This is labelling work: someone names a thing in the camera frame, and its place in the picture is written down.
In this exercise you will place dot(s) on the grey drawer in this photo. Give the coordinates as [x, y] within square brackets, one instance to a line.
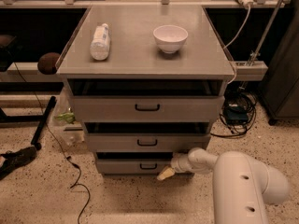
[142, 109]
[131, 167]
[168, 142]

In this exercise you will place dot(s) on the grey drawer cabinet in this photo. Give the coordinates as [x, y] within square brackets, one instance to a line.
[136, 67]

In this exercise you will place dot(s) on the white plastic bottle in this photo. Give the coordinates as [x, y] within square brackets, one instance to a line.
[100, 45]

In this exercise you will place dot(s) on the blue electronic box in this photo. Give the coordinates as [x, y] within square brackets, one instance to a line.
[235, 115]

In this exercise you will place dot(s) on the grey bottom drawer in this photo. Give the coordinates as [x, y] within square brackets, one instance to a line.
[131, 167]

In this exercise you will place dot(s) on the silver metal pole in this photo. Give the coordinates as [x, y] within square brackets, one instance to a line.
[255, 53]

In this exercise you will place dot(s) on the black metal bar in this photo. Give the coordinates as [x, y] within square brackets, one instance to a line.
[42, 122]

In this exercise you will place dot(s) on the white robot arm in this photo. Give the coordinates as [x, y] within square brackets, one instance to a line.
[242, 186]

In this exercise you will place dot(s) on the grey middle drawer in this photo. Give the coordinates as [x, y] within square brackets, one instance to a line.
[168, 142]

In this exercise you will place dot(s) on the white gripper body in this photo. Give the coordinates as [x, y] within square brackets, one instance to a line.
[177, 164]

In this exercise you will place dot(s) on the brown round ball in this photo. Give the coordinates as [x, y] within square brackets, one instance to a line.
[47, 63]

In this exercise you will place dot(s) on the dark grey cabinet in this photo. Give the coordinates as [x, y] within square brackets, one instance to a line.
[279, 89]

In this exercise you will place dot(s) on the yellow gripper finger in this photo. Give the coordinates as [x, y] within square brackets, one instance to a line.
[166, 173]

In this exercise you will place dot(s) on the black cloth on floor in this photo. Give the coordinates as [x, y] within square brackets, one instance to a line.
[11, 161]

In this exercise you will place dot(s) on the clear plastic bag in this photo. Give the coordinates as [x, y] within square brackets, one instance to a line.
[63, 121]

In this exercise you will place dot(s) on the grey top drawer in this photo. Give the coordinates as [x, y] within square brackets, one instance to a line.
[142, 109]

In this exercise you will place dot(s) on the white ceramic bowl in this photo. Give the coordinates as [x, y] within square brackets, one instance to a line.
[170, 38]

